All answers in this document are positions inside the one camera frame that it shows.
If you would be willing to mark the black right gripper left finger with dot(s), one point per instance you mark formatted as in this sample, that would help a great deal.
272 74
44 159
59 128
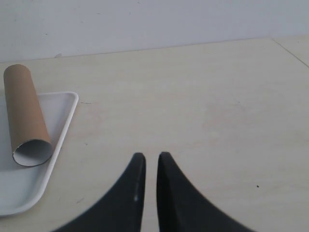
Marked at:
121 208

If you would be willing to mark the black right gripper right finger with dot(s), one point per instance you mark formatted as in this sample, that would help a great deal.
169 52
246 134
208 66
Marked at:
182 208

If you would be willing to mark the brown cardboard tube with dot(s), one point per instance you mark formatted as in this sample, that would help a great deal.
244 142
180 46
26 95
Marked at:
30 141

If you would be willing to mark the white rectangular plastic tray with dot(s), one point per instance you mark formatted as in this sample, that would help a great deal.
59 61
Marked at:
22 185

